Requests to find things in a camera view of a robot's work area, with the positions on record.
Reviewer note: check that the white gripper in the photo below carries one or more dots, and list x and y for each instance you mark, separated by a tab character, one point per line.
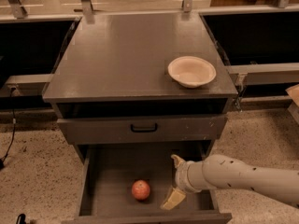
180	176

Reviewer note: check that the red apple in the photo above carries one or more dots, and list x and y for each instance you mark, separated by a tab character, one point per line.
141	190

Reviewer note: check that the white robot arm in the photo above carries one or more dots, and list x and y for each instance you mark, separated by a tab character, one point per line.
223	172

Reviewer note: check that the open grey middle drawer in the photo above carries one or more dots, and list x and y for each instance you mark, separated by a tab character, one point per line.
110	171

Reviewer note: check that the grey drawer cabinet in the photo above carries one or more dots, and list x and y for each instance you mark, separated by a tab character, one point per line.
117	67

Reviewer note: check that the closed grey top drawer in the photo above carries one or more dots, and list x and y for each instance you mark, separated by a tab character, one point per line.
117	130

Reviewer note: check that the white paper bowl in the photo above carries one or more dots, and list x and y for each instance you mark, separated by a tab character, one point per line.
191	72

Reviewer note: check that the black object at floor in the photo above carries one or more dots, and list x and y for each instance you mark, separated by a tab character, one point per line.
21	219

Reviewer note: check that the black drawer handle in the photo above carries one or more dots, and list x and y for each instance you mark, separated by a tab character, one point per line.
144	129

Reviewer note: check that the metal latch bracket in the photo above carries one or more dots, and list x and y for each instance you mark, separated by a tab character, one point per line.
241	85

